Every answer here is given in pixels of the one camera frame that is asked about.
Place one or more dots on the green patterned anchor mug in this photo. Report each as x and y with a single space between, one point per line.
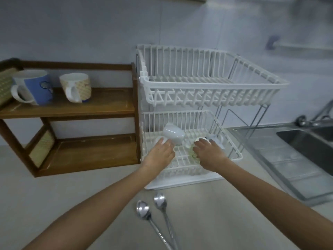
192 151

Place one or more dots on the blue cartoon face mug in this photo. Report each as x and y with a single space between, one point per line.
36 87

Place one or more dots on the white two-tier dish rack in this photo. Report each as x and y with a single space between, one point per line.
208 85

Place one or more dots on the metal faucet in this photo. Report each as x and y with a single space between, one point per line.
312 123

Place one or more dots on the wooden shelf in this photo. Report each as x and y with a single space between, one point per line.
91 156

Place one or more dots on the beige Paris Eiffel mug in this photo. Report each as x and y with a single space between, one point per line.
79 84

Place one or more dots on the stainless steel sink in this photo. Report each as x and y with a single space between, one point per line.
291 164

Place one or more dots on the white drip tray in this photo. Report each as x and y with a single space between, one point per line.
182 182

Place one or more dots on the person's right forearm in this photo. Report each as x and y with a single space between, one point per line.
265 203

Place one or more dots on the person's right hand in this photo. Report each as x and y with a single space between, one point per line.
210 156

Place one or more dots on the person's left hand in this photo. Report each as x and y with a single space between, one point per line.
160 156

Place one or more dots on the person's left forearm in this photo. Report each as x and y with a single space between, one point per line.
98 210

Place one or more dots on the metal spoon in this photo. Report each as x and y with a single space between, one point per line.
143 209
160 201

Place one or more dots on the white mug blue red logo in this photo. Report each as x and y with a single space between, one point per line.
217 140

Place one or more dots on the white wall towel bar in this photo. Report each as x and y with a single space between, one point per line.
296 46

